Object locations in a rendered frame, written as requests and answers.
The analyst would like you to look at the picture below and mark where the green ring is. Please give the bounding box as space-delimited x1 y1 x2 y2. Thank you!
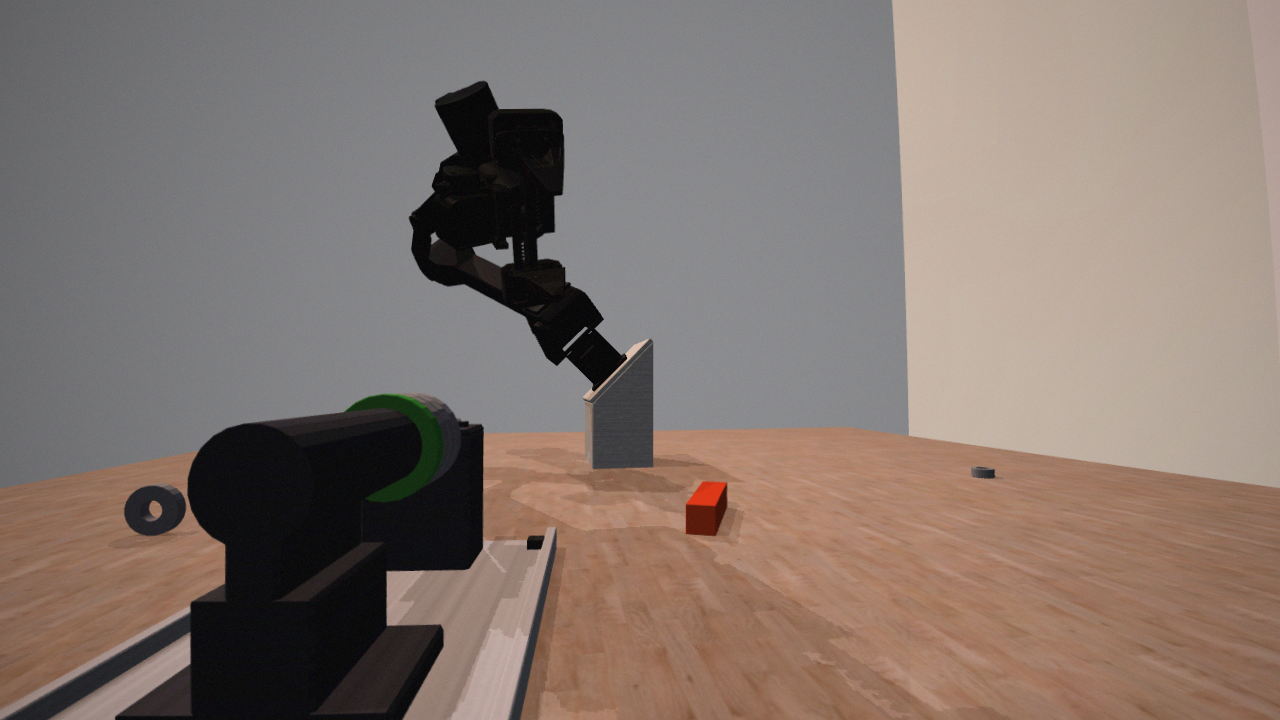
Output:
344 395 444 503

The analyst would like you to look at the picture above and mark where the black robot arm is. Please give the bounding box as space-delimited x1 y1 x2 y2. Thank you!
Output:
410 81 627 391

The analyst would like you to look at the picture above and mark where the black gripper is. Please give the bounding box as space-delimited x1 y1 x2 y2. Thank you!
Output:
484 109 564 309

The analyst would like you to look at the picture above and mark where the red rectangular block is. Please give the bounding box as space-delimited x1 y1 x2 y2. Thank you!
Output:
686 482 728 536

